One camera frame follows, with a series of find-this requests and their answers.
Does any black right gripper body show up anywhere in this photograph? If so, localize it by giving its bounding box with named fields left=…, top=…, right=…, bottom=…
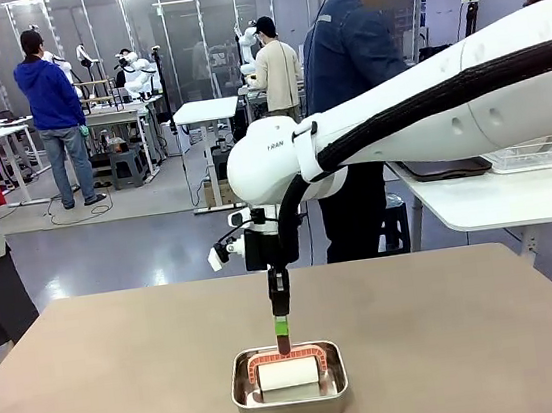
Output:
left=242, top=226, right=288, bottom=274

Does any rectangular steel container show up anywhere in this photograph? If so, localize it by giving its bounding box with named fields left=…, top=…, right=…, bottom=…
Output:
left=225, top=337, right=353, bottom=413

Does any dark blue plastic stool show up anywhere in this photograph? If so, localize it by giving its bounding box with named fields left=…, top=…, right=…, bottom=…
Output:
left=373, top=193, right=413, bottom=255

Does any white background desk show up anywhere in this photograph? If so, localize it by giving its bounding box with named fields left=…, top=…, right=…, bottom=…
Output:
left=82, top=103, right=163, bottom=190
left=0, top=121, right=53, bottom=209
left=171, top=94, right=253, bottom=217

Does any grey plastic stool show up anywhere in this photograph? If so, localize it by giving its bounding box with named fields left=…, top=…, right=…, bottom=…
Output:
left=107, top=146, right=148, bottom=191

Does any person in beige sweater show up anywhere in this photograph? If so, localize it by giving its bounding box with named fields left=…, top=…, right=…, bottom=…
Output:
left=238, top=12, right=308, bottom=126

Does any person in denim jacket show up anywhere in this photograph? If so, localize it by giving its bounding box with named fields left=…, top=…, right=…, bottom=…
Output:
left=291, top=0, right=456, bottom=265

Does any white side table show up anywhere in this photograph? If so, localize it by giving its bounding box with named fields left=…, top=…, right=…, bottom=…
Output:
left=385, top=141, right=552, bottom=283

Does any person in blue hoodie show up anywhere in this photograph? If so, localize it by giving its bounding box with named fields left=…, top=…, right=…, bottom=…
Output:
left=8, top=21, right=108, bottom=213

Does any black tripod stand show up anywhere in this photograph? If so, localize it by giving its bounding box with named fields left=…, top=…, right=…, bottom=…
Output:
left=456, top=0, right=487, bottom=42

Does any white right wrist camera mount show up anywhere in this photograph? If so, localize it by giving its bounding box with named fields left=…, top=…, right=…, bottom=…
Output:
left=200, top=209, right=250, bottom=272

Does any white cable strap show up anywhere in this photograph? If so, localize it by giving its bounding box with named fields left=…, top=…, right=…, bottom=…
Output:
left=290, top=118, right=337, bottom=185

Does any white wire dish basket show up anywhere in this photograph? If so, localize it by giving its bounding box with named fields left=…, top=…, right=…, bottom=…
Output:
left=479, top=134, right=552, bottom=178

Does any black right arm cable sleeve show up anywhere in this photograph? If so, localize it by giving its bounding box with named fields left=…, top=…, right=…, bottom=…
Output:
left=257, top=34, right=552, bottom=267

